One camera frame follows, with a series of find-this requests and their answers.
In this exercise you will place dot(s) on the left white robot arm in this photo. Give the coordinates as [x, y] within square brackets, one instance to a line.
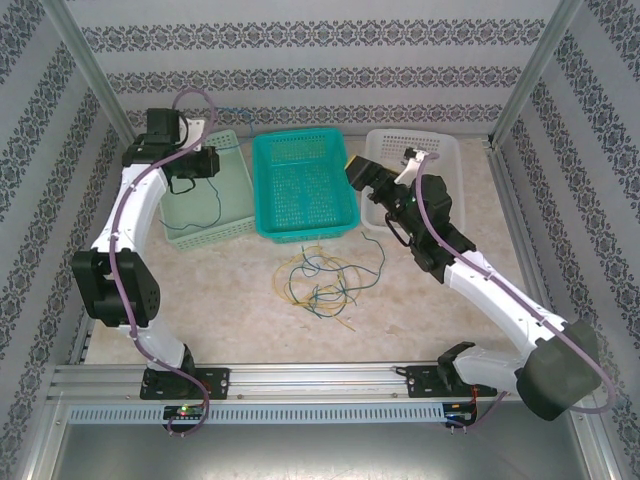
[135, 210]

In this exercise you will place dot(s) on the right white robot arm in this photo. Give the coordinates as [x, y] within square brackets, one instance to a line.
[480, 295]

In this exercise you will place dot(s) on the light green plastic basket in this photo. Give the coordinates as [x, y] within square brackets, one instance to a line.
[235, 200]

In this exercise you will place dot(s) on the white perforated plastic basket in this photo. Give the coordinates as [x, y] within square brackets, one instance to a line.
[450, 150]

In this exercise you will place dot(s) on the teal perforated plastic basket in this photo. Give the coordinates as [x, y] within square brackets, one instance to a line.
[305, 190]

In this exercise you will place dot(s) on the small controller circuit board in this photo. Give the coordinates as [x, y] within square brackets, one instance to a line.
[460, 414]
[185, 411]

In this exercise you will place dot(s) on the grey metal panel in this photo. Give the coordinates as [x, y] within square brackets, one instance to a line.
[320, 455]

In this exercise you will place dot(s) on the black frame corner bracket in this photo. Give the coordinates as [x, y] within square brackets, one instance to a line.
[489, 143]

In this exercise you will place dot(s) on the aluminium side rail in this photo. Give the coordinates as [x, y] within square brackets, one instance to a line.
[520, 235]
[87, 345]

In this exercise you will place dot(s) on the aluminium frame post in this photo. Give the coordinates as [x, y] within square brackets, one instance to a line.
[85, 65]
[540, 65]

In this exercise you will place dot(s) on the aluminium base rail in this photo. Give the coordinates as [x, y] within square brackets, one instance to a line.
[310, 380]

